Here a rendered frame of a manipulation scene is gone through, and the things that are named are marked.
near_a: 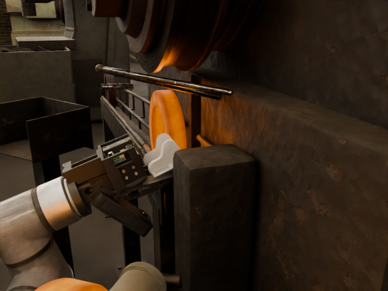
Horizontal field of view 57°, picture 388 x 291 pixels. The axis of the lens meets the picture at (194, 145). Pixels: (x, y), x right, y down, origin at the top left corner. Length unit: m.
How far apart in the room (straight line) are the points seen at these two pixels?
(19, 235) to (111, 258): 1.10
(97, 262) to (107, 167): 1.13
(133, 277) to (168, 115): 0.30
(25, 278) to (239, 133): 0.37
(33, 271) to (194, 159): 0.30
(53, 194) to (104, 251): 1.16
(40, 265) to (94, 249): 1.13
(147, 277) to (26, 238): 0.22
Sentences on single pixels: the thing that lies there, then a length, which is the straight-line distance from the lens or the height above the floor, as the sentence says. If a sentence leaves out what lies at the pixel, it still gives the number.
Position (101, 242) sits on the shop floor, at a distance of 1.77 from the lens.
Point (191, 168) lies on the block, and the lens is 0.45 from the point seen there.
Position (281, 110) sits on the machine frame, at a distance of 0.44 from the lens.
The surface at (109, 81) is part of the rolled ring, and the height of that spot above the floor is 0.71.
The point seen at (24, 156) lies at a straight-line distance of 1.13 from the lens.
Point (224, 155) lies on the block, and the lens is 0.49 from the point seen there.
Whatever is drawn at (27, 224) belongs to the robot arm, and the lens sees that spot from 0.58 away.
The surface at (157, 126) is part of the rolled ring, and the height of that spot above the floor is 0.76.
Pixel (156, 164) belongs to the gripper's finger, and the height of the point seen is 0.76.
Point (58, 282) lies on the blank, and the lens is 0.32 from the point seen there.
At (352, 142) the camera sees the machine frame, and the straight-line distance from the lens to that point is 0.35.
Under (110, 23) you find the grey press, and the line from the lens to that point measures 3.56.
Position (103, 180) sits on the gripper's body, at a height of 0.74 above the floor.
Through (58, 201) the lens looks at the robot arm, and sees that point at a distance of 0.57.
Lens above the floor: 0.97
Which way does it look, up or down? 19 degrees down
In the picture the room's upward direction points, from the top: straight up
